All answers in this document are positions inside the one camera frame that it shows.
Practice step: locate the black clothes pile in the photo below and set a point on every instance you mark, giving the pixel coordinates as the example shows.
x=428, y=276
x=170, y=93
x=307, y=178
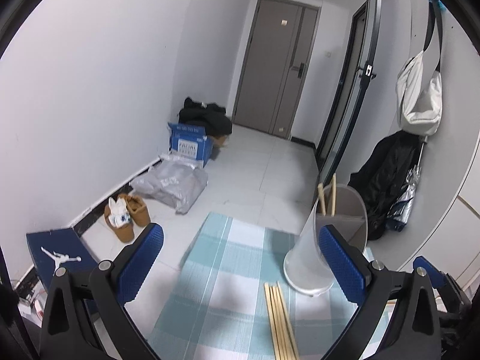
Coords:
x=210, y=116

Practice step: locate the black framed glass door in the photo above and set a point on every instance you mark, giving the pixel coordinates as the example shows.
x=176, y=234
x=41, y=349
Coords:
x=356, y=74

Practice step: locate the silver folded umbrella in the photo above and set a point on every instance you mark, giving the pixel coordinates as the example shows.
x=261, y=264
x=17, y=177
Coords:
x=398, y=216

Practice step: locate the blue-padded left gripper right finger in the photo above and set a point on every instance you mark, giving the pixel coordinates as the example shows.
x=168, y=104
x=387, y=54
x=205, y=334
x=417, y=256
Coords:
x=413, y=331

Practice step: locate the teal plaid placemat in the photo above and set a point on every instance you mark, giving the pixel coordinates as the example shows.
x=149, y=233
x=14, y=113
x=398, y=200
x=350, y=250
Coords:
x=217, y=309

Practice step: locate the black hanging jacket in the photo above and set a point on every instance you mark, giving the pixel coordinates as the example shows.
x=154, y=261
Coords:
x=380, y=181

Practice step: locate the brown slipper right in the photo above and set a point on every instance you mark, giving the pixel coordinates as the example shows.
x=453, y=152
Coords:
x=137, y=209

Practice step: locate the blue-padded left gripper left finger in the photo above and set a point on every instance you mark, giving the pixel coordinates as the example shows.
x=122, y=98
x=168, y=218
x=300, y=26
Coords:
x=67, y=331

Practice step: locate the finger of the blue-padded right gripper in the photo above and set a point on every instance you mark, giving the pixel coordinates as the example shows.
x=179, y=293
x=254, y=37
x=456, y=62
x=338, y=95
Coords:
x=437, y=278

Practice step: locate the white hanging bag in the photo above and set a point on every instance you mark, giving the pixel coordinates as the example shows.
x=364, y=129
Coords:
x=419, y=110

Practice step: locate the bamboo chopstick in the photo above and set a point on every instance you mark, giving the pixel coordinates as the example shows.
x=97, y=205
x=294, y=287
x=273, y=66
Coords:
x=275, y=342
x=277, y=323
x=289, y=328
x=321, y=198
x=333, y=194
x=283, y=323

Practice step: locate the grey entrance door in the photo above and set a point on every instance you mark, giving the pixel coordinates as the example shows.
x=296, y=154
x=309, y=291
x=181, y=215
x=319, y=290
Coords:
x=275, y=65

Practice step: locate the blue cardboard box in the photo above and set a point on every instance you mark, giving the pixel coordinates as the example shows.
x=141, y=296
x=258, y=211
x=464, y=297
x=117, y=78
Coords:
x=191, y=142

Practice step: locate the grey plastic bag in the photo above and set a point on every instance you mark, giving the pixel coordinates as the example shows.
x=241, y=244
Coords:
x=175, y=181

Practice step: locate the white utensil holder cup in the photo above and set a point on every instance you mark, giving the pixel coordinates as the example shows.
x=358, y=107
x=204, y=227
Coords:
x=320, y=255

